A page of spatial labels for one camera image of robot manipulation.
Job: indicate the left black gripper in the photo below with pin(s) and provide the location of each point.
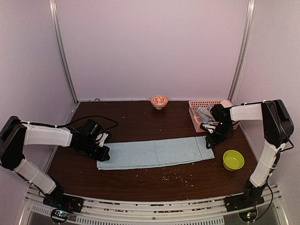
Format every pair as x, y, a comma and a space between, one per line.
101, 157

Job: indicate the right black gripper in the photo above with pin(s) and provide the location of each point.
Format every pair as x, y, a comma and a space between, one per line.
213, 140

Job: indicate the blue polka dot towel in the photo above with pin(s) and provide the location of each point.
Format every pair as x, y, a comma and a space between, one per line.
204, 114

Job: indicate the plain light blue towel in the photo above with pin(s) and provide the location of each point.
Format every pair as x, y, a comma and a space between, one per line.
156, 153

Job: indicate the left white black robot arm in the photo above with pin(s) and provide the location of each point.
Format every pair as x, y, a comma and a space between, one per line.
16, 134

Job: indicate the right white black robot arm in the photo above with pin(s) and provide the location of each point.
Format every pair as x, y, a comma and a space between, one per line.
277, 129

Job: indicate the pink rolled towel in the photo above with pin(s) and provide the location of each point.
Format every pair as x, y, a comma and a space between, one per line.
226, 103

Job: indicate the pink plastic basket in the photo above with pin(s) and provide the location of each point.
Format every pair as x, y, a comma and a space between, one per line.
194, 105

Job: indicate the lime green bowl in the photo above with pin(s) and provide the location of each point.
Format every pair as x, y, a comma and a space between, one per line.
233, 160

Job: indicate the orange patterned ceramic bowl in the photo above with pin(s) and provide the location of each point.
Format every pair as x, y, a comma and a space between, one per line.
159, 101

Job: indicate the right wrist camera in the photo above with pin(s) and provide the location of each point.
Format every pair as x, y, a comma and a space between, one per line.
208, 127

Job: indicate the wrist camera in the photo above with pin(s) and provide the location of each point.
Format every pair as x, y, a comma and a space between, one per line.
103, 139
208, 127

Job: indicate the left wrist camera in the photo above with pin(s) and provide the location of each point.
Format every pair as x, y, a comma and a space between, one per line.
103, 139

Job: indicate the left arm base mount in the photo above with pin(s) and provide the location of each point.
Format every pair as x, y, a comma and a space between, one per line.
68, 203

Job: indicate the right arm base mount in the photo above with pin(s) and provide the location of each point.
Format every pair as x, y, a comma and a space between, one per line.
238, 202

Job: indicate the front aluminium rail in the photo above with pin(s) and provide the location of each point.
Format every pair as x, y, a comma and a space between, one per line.
207, 211

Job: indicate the right aluminium frame post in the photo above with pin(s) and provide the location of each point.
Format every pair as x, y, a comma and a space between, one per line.
243, 51

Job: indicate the aluminium frame post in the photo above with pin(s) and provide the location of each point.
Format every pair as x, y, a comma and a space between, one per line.
243, 51
62, 54

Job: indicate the left aluminium frame post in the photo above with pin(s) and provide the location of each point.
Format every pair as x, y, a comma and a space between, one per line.
62, 54

